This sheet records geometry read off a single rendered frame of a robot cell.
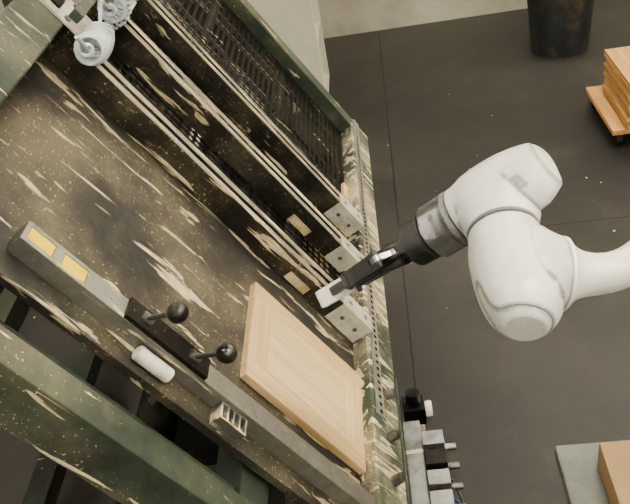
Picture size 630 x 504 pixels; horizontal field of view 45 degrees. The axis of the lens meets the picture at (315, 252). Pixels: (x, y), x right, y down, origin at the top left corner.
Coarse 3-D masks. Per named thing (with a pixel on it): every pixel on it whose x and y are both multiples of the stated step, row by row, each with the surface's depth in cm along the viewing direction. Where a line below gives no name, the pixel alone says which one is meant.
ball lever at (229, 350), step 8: (224, 344) 134; (232, 344) 134; (192, 352) 141; (208, 352) 139; (216, 352) 134; (224, 352) 133; (232, 352) 133; (200, 360) 142; (224, 360) 133; (232, 360) 134
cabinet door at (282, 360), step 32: (256, 288) 183; (256, 320) 175; (288, 320) 187; (256, 352) 167; (288, 352) 179; (320, 352) 191; (256, 384) 161; (288, 384) 171; (320, 384) 183; (352, 384) 196; (288, 416) 167; (320, 416) 174; (352, 416) 187; (352, 448) 178
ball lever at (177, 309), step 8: (176, 304) 128; (184, 304) 129; (144, 312) 136; (168, 312) 128; (176, 312) 128; (184, 312) 128; (144, 320) 136; (152, 320) 137; (176, 320) 128; (184, 320) 129
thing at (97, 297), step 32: (32, 224) 128; (32, 256) 126; (64, 288) 130; (96, 288) 132; (160, 352) 138; (192, 384) 143; (224, 384) 147; (256, 416) 150; (288, 448) 153; (320, 480) 159; (352, 480) 166
